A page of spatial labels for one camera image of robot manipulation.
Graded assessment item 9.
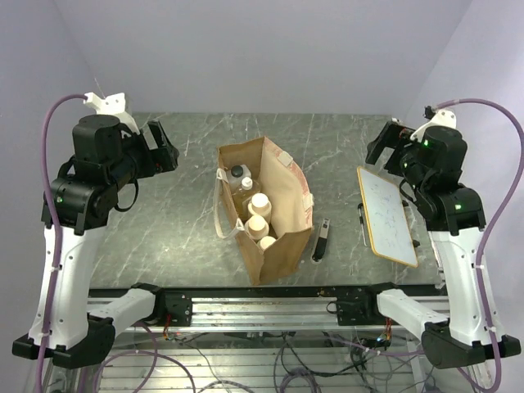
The pale green bottle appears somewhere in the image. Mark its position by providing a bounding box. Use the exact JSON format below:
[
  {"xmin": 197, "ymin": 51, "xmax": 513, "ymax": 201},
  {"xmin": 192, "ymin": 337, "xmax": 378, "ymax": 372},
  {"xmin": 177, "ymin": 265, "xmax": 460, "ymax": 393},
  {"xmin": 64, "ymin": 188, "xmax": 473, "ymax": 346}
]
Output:
[{"xmin": 257, "ymin": 236, "xmax": 276, "ymax": 251}]

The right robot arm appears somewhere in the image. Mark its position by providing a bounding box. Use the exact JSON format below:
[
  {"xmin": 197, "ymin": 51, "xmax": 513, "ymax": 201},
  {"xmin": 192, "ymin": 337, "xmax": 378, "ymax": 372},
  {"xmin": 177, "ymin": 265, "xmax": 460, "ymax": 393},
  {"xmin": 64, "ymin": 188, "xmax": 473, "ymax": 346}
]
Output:
[{"xmin": 360, "ymin": 119, "xmax": 522, "ymax": 369}]

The cream bottle beige cap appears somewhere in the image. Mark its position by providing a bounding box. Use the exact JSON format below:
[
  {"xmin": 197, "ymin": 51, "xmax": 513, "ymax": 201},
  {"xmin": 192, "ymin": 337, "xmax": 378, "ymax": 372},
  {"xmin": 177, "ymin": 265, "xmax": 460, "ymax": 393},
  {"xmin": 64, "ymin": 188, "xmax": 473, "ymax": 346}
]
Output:
[{"xmin": 247, "ymin": 192, "xmax": 272, "ymax": 224}]

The brown canvas tote bag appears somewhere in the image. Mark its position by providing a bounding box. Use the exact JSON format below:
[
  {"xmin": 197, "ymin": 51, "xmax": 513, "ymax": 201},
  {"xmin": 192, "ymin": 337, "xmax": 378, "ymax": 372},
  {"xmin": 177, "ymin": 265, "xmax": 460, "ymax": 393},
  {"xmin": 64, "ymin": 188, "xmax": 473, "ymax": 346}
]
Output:
[{"xmin": 214, "ymin": 137, "xmax": 314, "ymax": 286}]

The purple cable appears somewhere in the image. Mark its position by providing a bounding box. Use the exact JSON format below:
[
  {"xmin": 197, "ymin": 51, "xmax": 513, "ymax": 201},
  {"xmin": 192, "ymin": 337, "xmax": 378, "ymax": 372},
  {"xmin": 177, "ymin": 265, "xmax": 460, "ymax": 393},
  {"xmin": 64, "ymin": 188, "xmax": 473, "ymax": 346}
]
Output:
[
  {"xmin": 429, "ymin": 97, "xmax": 524, "ymax": 390},
  {"xmin": 32, "ymin": 93, "xmax": 89, "ymax": 393}
]

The white jug black cap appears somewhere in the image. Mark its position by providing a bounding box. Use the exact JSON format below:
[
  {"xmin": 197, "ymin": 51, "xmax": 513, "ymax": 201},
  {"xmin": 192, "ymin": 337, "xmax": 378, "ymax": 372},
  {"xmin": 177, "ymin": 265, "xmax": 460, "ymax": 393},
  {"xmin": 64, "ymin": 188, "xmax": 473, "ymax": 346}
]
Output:
[{"xmin": 226, "ymin": 164, "xmax": 252, "ymax": 192}]

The small whiteboard yellow frame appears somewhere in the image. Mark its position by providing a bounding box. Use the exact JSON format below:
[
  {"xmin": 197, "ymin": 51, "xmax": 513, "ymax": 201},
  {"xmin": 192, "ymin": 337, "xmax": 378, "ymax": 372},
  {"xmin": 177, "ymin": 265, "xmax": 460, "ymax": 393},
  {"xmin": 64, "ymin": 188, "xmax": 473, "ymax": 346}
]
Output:
[{"xmin": 357, "ymin": 166, "xmax": 418, "ymax": 268}]

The amber bottle white cap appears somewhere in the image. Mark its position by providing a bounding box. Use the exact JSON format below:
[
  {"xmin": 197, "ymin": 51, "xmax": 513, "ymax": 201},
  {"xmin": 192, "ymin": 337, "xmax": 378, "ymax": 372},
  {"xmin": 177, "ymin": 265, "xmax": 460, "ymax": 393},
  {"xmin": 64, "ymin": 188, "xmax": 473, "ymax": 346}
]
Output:
[{"xmin": 232, "ymin": 176, "xmax": 261, "ymax": 216}]

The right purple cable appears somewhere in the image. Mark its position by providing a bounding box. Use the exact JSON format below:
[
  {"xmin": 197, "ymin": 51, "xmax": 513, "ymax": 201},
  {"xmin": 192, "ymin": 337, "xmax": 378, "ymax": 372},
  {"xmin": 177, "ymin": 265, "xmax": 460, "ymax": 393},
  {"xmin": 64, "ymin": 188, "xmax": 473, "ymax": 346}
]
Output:
[{"xmin": 429, "ymin": 97, "xmax": 524, "ymax": 390}]

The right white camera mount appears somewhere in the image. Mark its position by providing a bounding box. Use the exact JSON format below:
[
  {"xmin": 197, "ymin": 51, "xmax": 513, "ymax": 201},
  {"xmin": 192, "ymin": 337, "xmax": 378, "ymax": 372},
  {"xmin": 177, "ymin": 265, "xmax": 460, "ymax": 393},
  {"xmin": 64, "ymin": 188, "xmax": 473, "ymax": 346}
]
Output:
[{"xmin": 409, "ymin": 106, "xmax": 457, "ymax": 142}]

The aluminium mounting rail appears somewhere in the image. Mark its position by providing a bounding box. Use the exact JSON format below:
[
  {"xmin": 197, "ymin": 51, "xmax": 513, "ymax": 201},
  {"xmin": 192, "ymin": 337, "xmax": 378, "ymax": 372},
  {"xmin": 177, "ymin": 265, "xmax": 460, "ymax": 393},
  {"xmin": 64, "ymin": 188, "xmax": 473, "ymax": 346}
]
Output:
[{"xmin": 85, "ymin": 296, "xmax": 451, "ymax": 332}]

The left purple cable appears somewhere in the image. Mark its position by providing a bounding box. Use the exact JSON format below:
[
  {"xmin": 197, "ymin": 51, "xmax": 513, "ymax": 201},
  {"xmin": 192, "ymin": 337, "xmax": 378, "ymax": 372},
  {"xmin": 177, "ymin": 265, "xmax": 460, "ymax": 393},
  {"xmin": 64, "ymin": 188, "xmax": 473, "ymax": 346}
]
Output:
[{"xmin": 32, "ymin": 93, "xmax": 89, "ymax": 393}]

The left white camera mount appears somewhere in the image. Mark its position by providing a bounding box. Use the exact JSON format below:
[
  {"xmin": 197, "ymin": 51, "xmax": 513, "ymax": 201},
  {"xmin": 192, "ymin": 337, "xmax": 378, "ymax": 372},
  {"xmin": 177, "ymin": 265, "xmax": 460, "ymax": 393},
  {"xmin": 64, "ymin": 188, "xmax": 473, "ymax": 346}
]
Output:
[{"xmin": 84, "ymin": 92, "xmax": 139, "ymax": 134}]

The black white utility knife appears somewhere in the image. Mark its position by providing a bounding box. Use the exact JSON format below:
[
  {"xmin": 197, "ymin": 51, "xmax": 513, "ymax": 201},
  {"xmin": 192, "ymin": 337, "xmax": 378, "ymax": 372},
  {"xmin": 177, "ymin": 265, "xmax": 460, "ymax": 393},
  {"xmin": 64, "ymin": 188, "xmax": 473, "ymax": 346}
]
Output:
[{"xmin": 311, "ymin": 218, "xmax": 330, "ymax": 264}]

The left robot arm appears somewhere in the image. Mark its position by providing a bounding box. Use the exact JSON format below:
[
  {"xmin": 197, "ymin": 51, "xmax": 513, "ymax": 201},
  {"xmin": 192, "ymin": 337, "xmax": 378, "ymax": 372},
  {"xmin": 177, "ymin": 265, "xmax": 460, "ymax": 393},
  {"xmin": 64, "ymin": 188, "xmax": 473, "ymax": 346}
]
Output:
[{"xmin": 11, "ymin": 115, "xmax": 179, "ymax": 369}]

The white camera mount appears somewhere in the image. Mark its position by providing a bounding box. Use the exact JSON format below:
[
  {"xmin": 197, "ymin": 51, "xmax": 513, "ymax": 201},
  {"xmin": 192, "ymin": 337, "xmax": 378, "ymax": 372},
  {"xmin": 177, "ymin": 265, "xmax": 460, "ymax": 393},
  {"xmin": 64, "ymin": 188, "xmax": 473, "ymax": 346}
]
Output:
[
  {"xmin": 84, "ymin": 92, "xmax": 139, "ymax": 134},
  {"xmin": 409, "ymin": 106, "xmax": 457, "ymax": 142}
]

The black marker pen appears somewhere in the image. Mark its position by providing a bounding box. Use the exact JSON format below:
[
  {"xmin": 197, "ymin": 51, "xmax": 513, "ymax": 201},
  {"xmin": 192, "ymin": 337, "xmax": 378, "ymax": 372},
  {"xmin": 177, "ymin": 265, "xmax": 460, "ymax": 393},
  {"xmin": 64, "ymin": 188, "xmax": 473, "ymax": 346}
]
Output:
[{"xmin": 357, "ymin": 202, "xmax": 368, "ymax": 247}]

